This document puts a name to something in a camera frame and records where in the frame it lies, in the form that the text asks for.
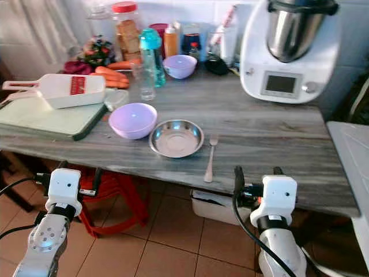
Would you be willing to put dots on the maroon cloth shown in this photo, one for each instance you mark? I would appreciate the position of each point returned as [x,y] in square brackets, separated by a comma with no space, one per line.
[78,67]

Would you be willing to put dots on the white curtain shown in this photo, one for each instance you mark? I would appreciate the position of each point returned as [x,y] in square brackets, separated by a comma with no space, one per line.
[43,23]

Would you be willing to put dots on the clear drinking glass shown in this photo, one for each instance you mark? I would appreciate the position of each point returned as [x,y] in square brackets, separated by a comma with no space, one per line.
[145,85]

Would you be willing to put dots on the white appliance cabinet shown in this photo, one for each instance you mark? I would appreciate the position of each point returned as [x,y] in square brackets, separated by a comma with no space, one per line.
[351,173]

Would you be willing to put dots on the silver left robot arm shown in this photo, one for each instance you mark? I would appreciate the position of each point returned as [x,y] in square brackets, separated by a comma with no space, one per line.
[47,239]

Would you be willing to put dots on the clear plastic jar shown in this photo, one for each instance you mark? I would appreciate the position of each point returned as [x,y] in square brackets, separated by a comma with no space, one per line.
[99,22]

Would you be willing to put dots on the white plastic bin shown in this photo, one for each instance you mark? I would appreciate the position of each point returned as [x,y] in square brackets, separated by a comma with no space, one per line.
[213,208]

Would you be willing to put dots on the pale green cutting board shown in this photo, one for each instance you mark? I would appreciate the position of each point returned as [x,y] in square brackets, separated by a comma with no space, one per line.
[46,121]

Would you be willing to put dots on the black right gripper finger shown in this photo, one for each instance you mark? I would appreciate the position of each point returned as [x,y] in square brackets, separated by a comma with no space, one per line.
[278,171]
[238,179]

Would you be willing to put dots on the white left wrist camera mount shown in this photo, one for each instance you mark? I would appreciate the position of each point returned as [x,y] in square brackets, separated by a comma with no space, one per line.
[64,187]

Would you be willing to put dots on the white mandoline slicer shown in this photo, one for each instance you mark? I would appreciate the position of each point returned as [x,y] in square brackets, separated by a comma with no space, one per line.
[55,90]

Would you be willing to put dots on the orange sauce bottle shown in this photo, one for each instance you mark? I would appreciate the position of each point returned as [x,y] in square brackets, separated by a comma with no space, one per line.
[170,41]

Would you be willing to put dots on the dark glass jar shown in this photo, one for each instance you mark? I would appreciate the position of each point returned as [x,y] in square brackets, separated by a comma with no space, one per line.
[191,41]

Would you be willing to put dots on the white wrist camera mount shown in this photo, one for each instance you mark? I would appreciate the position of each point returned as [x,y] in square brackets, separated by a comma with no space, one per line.
[279,193]
[64,187]

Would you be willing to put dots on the small flowering plant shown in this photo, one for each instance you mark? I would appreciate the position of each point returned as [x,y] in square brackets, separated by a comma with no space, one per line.
[97,51]

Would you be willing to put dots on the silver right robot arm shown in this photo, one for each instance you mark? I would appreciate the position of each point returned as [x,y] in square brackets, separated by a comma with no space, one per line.
[279,251]

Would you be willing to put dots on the small purple bowl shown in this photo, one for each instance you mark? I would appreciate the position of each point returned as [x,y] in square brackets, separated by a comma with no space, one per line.
[180,68]

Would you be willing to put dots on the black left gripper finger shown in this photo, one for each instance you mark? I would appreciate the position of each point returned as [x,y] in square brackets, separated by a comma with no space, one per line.
[97,176]
[62,165]

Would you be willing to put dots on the white bag with red print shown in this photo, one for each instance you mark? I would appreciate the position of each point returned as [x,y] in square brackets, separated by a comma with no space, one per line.
[228,33]

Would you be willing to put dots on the white food processor steel jug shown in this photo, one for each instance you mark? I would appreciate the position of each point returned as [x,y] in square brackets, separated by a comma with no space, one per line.
[256,63]

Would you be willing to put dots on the red-lidded plastic jar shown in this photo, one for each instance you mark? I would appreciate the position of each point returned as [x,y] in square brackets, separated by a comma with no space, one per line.
[127,37]

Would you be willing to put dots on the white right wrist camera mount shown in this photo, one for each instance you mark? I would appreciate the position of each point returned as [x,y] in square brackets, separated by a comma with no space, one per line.
[279,193]

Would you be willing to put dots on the dark wooden chair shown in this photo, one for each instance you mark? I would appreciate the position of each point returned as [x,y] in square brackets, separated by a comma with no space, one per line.
[11,167]

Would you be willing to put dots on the large purple bowl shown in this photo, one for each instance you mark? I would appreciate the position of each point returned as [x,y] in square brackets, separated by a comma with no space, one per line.
[132,122]

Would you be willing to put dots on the teal water bottle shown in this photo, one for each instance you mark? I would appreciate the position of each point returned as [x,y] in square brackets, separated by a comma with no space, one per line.
[153,51]

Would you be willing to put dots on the red canister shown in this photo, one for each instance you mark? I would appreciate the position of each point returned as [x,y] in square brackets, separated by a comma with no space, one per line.
[157,26]

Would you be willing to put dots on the orange carrot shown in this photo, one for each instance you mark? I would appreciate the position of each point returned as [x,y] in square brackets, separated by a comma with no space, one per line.
[116,83]
[109,73]
[124,64]

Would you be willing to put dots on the stainless steel bowl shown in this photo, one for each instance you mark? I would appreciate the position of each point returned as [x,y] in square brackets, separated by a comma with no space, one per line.
[176,139]

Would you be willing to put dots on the red plastic stool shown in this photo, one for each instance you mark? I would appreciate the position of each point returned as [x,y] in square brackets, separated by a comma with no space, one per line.
[118,202]

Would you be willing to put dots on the pale green slicer attachment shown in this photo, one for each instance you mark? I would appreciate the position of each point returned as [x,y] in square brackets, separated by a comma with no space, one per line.
[118,98]

